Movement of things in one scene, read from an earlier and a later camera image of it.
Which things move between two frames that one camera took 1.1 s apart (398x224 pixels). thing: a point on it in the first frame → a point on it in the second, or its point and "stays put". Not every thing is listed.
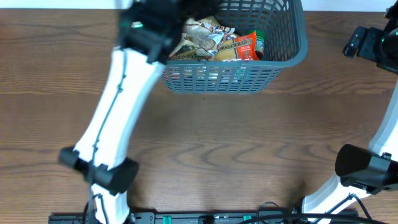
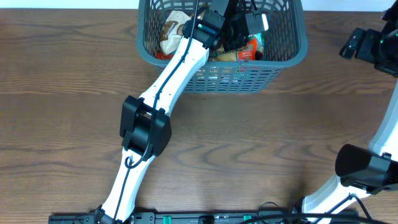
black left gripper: [212, 13] → [232, 42]
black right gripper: [371, 36] stays put
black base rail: [183, 218] stays put
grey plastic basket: [282, 23] stays put
